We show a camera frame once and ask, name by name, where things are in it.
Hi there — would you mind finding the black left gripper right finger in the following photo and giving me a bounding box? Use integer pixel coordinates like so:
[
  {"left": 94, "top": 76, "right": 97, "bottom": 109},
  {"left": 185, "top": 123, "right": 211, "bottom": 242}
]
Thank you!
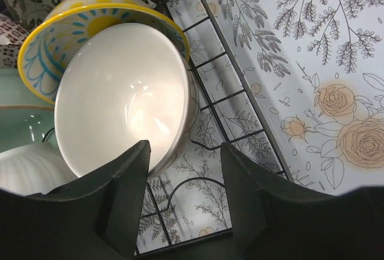
[{"left": 220, "top": 144, "right": 383, "bottom": 259}]

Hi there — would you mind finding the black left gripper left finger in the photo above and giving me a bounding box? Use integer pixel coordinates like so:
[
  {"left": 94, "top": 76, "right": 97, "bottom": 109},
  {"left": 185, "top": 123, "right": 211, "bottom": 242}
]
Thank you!
[{"left": 1, "top": 141, "right": 151, "bottom": 259}]

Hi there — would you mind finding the white bowl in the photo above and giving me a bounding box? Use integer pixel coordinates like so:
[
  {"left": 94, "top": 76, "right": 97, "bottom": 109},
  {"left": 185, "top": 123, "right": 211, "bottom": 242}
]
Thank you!
[{"left": 1, "top": 142, "right": 77, "bottom": 196}]

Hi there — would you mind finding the pale green ceramic bowl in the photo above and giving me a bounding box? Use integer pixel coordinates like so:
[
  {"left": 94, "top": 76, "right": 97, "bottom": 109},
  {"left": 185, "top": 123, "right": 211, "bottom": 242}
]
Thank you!
[{"left": 1, "top": 68, "right": 54, "bottom": 152}]

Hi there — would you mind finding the cream bowl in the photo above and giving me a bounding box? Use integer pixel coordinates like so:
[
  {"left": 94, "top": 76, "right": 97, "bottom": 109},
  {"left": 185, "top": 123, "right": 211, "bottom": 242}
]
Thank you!
[{"left": 55, "top": 23, "right": 199, "bottom": 178}]

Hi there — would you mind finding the yellow sun patterned bowl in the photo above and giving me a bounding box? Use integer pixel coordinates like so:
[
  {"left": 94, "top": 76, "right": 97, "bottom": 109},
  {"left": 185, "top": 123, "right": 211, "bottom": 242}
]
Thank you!
[{"left": 17, "top": 0, "right": 190, "bottom": 104}]

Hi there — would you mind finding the brown diamond patterned bowl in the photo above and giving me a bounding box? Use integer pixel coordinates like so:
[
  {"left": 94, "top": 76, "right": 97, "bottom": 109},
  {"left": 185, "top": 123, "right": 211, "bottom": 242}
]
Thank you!
[{"left": 1, "top": 14, "right": 29, "bottom": 68}]

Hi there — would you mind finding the floral patterned table mat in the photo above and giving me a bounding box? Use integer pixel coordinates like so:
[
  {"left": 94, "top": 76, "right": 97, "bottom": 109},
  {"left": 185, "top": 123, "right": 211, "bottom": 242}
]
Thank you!
[{"left": 215, "top": 0, "right": 383, "bottom": 195}]

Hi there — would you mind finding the black wire dish rack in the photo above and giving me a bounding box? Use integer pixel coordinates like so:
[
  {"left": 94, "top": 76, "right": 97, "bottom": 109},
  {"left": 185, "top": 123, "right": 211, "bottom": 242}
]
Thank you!
[{"left": 134, "top": 0, "right": 292, "bottom": 259}]

